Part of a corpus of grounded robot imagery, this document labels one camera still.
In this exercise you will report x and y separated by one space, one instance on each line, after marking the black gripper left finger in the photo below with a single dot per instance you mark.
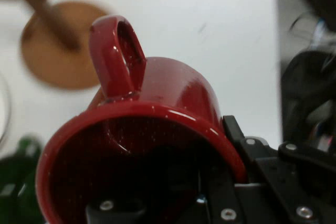
181 182

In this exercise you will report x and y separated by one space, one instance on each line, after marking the brown wooden mug tree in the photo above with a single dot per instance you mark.
60 64

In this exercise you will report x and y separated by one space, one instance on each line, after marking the dark green enamel mug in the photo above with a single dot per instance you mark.
15 179

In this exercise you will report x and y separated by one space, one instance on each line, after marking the red enamel mug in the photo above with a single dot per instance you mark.
170 90

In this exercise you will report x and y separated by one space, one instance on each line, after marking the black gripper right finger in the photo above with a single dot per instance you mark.
275 172

